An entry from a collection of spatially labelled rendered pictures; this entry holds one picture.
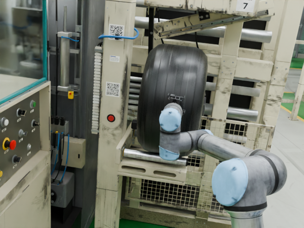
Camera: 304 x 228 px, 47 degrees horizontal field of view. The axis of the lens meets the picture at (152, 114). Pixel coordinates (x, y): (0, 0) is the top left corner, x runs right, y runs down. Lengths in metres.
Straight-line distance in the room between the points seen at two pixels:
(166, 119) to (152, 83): 0.41
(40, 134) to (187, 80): 0.79
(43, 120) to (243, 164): 1.13
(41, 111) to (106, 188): 0.60
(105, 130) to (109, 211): 0.51
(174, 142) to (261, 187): 0.41
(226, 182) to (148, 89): 0.77
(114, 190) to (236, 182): 1.23
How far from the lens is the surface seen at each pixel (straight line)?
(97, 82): 1.84
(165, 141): 1.27
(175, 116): 1.22
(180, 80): 1.60
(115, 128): 1.89
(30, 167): 1.73
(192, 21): 2.10
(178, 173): 1.82
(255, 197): 0.96
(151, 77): 1.61
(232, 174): 0.93
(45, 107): 1.78
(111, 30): 1.77
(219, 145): 1.22
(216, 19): 2.10
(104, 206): 2.14
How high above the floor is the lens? 1.73
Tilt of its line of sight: 20 degrees down
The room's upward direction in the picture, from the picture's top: 6 degrees clockwise
